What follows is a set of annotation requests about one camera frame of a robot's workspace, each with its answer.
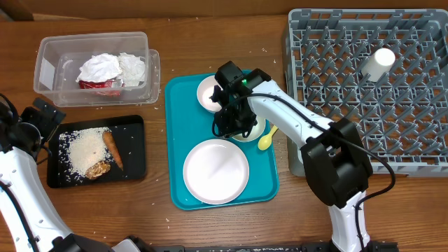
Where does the pale green saucer plate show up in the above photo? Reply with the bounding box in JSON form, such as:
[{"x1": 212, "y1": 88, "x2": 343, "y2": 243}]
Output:
[{"x1": 233, "y1": 116, "x2": 266, "y2": 142}]

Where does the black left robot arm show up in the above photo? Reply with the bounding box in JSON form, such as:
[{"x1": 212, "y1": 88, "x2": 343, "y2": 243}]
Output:
[{"x1": 1, "y1": 95, "x2": 154, "y2": 252}]

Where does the orange carrot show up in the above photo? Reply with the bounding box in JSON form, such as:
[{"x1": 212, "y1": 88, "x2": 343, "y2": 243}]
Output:
[{"x1": 102, "y1": 131, "x2": 124, "y2": 170}]

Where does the black plastic tray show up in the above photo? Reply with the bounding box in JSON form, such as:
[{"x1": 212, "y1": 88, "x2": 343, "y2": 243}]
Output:
[{"x1": 47, "y1": 115, "x2": 146, "y2": 188}]

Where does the grey dishwasher rack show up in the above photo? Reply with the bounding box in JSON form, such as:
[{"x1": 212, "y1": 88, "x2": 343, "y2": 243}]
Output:
[{"x1": 283, "y1": 8, "x2": 447, "y2": 177}]

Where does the brown food scrap chunk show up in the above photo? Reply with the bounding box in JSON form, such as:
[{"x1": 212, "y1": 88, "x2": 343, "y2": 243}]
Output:
[{"x1": 85, "y1": 161, "x2": 111, "y2": 180}]

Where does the teal plastic serving tray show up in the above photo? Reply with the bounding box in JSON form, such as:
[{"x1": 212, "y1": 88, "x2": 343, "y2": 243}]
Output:
[{"x1": 164, "y1": 73, "x2": 279, "y2": 211}]

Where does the large white plate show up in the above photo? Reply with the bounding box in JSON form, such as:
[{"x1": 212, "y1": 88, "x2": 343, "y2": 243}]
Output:
[{"x1": 183, "y1": 139, "x2": 249, "y2": 205}]

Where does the white paper napkin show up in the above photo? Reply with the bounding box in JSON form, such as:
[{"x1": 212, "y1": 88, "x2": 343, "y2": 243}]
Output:
[{"x1": 118, "y1": 52, "x2": 146, "y2": 87}]

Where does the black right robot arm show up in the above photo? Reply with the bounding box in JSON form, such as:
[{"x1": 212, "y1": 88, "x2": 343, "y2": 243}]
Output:
[{"x1": 211, "y1": 62, "x2": 372, "y2": 251}]

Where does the small white cup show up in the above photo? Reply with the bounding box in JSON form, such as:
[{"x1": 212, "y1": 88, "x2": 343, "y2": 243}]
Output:
[{"x1": 361, "y1": 48, "x2": 396, "y2": 82}]

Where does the red foil snack wrapper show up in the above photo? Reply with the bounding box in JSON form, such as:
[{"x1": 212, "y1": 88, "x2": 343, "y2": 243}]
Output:
[{"x1": 78, "y1": 79, "x2": 125, "y2": 97}]

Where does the pile of rice grains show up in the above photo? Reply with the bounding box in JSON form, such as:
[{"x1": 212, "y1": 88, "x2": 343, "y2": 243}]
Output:
[{"x1": 58, "y1": 127, "x2": 112, "y2": 183}]

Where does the medium white plate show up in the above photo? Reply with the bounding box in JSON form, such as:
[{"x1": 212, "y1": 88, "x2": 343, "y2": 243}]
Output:
[{"x1": 197, "y1": 76, "x2": 221, "y2": 113}]

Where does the clear plastic bin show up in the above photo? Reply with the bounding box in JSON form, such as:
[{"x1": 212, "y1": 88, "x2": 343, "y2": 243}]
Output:
[{"x1": 34, "y1": 31, "x2": 160, "y2": 107}]

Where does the yellow plastic spoon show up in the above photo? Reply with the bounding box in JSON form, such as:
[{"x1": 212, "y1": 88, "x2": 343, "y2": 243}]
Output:
[{"x1": 258, "y1": 125, "x2": 278, "y2": 151}]

